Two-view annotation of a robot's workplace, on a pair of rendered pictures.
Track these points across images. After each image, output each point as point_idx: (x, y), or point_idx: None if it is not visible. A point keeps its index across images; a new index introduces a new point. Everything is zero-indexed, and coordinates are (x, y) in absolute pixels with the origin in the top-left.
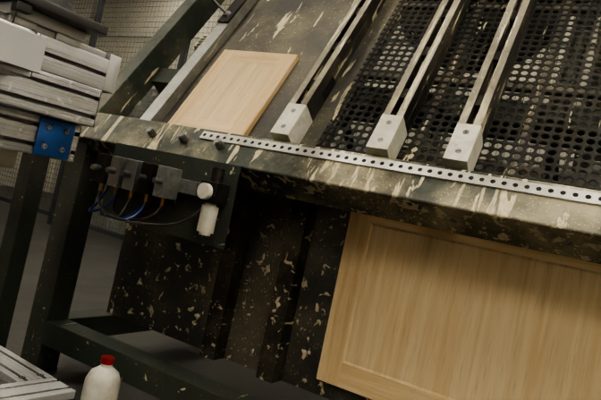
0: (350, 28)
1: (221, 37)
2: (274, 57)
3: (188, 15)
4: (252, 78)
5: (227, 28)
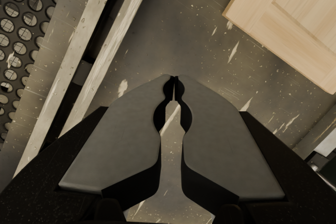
0: (100, 2)
1: (329, 126)
2: (269, 28)
3: None
4: None
5: (314, 143)
